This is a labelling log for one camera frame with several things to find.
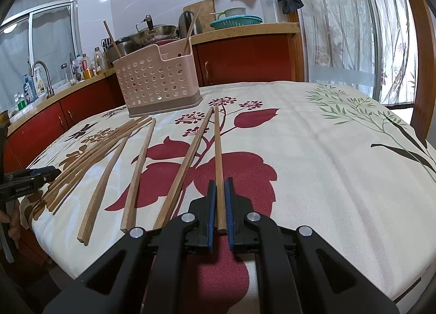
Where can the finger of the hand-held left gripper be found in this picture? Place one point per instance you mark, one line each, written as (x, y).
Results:
(41, 173)
(20, 190)

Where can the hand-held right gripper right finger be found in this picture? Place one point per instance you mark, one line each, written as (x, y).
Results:
(230, 218)

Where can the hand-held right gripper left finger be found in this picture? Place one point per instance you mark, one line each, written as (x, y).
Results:
(212, 215)

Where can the brown wooden chopstick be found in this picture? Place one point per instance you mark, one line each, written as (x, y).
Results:
(187, 164)
(218, 150)
(110, 36)
(102, 184)
(139, 171)
(192, 26)

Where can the bunch of wooden chopsticks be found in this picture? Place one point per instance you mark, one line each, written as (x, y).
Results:
(98, 150)

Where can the pink plastic utensil basket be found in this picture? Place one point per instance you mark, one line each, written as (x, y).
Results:
(153, 79)

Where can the person's left hand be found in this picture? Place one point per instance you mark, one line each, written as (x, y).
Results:
(13, 227)

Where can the green sponge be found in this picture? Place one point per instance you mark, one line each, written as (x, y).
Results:
(22, 104)

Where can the blue dish soap bottle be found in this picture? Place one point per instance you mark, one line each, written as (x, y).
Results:
(29, 91)

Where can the white spray bottle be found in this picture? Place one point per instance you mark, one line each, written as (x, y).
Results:
(40, 82)

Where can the metal kitchen faucet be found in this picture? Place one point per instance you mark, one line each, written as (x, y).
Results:
(48, 79)

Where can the glass jar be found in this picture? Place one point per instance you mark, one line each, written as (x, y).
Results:
(64, 73)

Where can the floral tablecloth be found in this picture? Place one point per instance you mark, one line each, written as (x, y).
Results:
(323, 164)

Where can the small yellow jar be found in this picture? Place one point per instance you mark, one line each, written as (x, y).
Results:
(89, 73)

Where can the white bottle with red label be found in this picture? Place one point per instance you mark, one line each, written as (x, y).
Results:
(84, 63)

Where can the cooking oil bottle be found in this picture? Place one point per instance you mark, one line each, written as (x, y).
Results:
(98, 60)

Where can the kitchen scissors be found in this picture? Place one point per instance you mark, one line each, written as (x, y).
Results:
(106, 43)

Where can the stainless steel pot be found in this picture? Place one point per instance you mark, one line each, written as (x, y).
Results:
(122, 46)

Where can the red kitchen cabinet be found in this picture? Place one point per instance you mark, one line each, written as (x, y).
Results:
(245, 58)

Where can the steel wok with lid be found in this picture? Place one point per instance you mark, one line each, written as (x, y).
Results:
(155, 33)

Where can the beige kitchen countertop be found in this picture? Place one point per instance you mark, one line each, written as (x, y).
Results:
(238, 32)

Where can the dark electric kettle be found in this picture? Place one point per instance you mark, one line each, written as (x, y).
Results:
(185, 24)

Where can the teal plastic colander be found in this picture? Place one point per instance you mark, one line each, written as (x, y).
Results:
(235, 23)

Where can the wooden cutting board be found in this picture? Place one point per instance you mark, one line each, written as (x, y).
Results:
(206, 12)

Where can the white bowl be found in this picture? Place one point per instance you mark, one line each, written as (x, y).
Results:
(235, 12)

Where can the clear plastic pitcher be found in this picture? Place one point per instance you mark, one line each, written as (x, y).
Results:
(269, 10)

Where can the sheer floral curtain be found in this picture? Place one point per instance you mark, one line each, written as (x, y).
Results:
(340, 27)

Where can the wooden door frame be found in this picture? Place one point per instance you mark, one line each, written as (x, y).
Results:
(420, 62)

